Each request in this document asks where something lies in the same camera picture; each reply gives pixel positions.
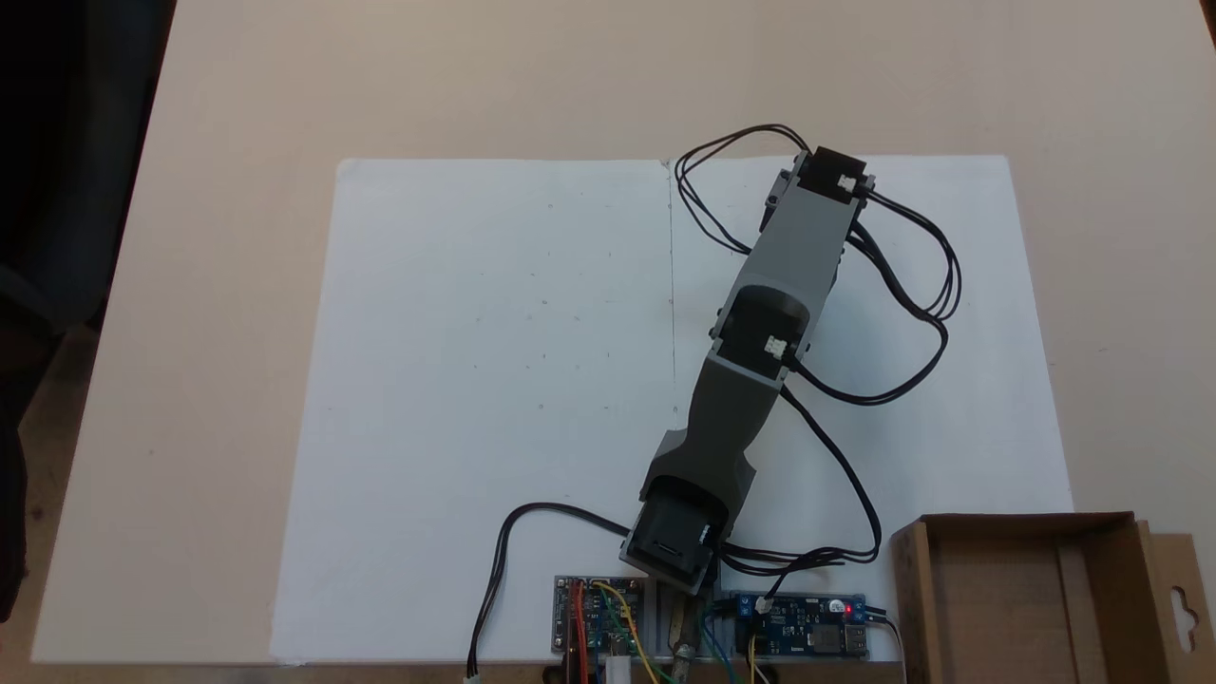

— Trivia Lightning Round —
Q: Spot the white paper sheet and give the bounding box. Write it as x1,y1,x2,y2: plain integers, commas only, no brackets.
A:
269,157,677,666
669,155,1076,662

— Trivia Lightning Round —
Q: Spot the blue circuit board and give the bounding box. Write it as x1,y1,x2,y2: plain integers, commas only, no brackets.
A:
730,594,870,658

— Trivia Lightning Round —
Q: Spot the brown cardboard box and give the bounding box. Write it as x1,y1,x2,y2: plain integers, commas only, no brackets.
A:
888,511,1216,684

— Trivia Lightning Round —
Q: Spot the black motor wire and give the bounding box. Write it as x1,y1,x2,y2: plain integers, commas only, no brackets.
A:
722,385,881,577
670,123,814,257
793,190,962,407

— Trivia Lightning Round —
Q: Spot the thin grey cable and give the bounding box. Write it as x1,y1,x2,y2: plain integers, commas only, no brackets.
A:
866,608,911,684

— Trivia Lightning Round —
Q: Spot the thick black cable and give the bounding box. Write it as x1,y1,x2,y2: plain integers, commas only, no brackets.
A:
465,502,630,683

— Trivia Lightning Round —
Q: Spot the blue wire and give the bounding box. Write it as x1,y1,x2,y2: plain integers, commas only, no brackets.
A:
701,608,737,684

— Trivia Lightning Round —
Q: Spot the circuit board with coloured wires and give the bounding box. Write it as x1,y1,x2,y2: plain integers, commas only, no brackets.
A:
554,574,649,658

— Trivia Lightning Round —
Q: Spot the yellow wire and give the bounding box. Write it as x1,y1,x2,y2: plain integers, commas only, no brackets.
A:
591,579,658,684

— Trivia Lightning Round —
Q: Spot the red wire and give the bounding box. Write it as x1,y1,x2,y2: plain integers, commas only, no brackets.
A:
568,581,586,684

